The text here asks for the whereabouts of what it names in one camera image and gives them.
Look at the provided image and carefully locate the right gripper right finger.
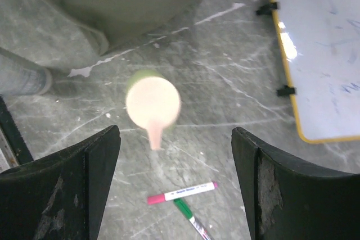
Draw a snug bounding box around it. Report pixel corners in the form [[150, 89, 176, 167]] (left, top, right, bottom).
[[231, 127, 359, 239]]

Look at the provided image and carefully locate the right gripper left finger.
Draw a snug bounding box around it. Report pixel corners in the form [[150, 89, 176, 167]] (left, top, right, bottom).
[[1, 125, 121, 239]]

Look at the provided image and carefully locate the green bottle beige pump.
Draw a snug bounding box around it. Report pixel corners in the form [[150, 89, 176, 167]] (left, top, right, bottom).
[[125, 70, 181, 151]]

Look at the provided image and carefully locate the green whiteboard marker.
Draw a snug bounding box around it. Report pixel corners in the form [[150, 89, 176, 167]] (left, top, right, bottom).
[[173, 198, 214, 240]]

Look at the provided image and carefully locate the pink whiteboard marker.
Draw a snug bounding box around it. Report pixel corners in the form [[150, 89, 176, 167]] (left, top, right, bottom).
[[147, 181, 218, 205]]

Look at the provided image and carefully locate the small whiteboard with stand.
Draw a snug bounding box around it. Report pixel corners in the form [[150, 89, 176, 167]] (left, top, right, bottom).
[[257, 0, 359, 143]]

